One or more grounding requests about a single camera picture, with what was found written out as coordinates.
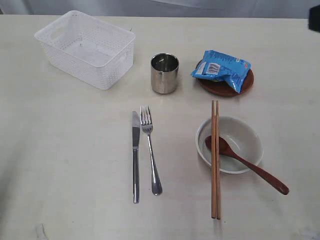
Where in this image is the white speckled ceramic bowl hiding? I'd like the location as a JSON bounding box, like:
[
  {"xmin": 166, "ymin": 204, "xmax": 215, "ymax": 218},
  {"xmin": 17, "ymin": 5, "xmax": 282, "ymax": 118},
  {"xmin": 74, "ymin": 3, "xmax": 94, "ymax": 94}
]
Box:
[{"xmin": 195, "ymin": 116, "xmax": 264, "ymax": 174}]

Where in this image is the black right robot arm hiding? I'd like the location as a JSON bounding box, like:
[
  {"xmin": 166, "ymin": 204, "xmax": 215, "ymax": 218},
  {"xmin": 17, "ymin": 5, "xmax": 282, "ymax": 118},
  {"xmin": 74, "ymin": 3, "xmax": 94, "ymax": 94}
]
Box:
[{"xmin": 308, "ymin": 5, "xmax": 320, "ymax": 33}]

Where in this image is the wooden chopstick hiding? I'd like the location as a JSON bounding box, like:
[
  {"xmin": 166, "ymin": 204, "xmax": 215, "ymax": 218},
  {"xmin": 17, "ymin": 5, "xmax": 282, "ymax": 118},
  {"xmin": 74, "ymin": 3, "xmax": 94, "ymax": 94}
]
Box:
[
  {"xmin": 215, "ymin": 100, "xmax": 222, "ymax": 220},
  {"xmin": 211, "ymin": 100, "xmax": 217, "ymax": 219}
]

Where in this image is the brown wooden plate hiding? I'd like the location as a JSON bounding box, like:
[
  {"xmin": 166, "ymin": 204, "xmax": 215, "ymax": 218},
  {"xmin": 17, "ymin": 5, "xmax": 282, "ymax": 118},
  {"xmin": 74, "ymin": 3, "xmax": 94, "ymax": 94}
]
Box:
[{"xmin": 197, "ymin": 69, "xmax": 254, "ymax": 97}]

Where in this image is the blue cloth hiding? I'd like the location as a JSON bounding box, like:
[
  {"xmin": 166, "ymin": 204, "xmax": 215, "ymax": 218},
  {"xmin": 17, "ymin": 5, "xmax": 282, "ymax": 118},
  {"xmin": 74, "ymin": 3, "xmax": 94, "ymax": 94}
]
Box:
[{"xmin": 191, "ymin": 50, "xmax": 252, "ymax": 94}]

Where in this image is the white perforated plastic basket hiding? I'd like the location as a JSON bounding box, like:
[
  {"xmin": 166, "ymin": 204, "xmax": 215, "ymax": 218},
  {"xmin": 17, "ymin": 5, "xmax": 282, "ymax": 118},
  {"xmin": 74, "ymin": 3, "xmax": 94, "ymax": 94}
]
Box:
[{"xmin": 34, "ymin": 10, "xmax": 136, "ymax": 91}]

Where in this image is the brown wooden spoon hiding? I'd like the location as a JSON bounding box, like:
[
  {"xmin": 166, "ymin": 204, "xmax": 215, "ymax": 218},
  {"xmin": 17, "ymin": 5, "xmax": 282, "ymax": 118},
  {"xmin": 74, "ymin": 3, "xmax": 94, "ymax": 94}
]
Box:
[{"xmin": 219, "ymin": 137, "xmax": 290, "ymax": 195}]

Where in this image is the silver metal fork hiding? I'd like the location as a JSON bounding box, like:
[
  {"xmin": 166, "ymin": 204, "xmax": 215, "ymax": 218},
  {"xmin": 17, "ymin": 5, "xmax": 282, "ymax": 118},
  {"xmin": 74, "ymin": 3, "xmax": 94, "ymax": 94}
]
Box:
[{"xmin": 140, "ymin": 106, "xmax": 163, "ymax": 196}]

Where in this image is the silver table knife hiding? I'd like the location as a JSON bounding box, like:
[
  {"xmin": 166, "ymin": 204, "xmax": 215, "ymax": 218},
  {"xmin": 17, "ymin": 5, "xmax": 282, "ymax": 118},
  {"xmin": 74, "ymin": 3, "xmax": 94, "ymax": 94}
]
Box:
[{"xmin": 132, "ymin": 111, "xmax": 140, "ymax": 204}]

